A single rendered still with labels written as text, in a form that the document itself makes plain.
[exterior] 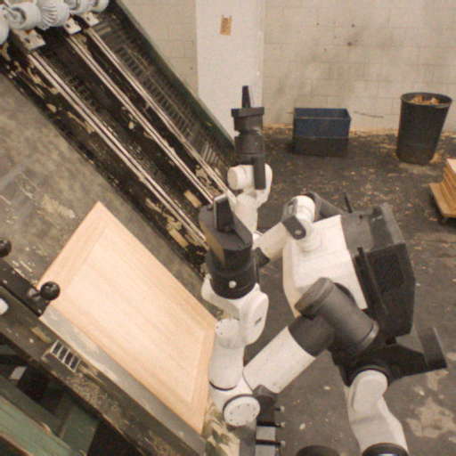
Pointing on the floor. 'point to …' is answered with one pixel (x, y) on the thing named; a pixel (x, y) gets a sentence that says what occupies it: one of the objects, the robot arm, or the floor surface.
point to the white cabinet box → (229, 54)
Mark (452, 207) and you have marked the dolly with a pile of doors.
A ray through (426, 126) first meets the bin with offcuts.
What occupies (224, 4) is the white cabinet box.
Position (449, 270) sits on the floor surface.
